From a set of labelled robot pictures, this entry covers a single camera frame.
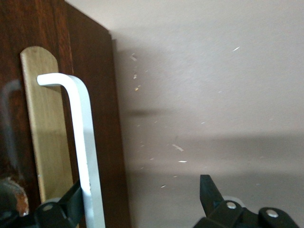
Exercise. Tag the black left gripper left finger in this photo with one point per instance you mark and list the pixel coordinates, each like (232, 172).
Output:
(69, 209)

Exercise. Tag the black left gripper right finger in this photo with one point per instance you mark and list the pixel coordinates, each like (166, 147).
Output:
(209, 194)

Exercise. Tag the light wood drawer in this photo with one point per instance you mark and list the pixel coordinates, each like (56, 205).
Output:
(90, 59)

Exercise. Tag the brown paper table cover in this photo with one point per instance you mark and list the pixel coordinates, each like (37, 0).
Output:
(213, 83)

